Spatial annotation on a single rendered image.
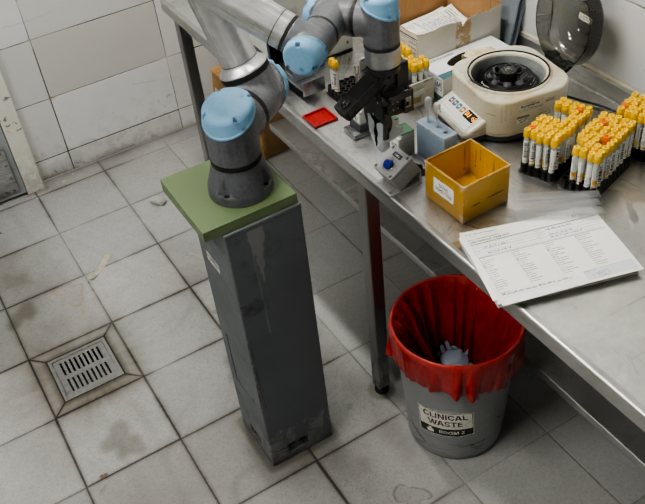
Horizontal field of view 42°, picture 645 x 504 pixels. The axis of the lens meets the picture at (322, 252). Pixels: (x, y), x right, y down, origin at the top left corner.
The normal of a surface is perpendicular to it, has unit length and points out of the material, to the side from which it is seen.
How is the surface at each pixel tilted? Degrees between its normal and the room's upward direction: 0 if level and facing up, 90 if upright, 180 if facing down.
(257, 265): 90
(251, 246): 90
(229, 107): 9
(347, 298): 0
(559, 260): 0
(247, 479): 0
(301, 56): 91
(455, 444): 93
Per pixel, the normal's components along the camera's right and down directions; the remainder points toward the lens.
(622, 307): -0.09, -0.75
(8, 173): 0.51, 0.53
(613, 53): -0.85, 0.40
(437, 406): -0.38, 0.68
